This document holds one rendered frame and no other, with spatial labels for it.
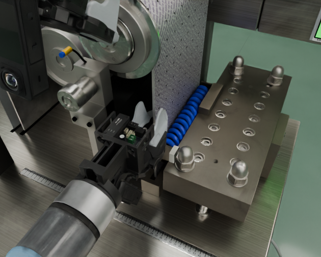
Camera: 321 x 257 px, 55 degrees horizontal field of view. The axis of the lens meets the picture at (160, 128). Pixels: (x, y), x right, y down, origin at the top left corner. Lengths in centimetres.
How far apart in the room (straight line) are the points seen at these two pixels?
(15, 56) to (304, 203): 174
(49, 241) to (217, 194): 29
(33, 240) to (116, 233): 28
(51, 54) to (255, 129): 42
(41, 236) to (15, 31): 22
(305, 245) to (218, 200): 124
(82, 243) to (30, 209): 34
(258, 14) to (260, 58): 217
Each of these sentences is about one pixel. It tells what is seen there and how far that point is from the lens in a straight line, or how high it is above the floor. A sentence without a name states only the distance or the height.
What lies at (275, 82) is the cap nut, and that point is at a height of 104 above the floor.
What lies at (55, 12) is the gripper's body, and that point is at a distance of 31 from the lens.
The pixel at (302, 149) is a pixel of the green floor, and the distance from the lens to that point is 216.
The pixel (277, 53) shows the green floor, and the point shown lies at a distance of 304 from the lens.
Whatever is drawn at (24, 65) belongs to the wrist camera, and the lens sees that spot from 31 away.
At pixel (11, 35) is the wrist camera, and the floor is 134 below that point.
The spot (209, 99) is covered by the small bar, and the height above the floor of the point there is 105.
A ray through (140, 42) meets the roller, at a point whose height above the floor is 126.
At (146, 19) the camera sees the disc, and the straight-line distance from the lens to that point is 44.
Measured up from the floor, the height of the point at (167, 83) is 115.
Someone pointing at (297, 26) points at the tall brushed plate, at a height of 117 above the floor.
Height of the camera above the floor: 147
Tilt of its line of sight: 45 degrees down
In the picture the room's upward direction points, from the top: straight up
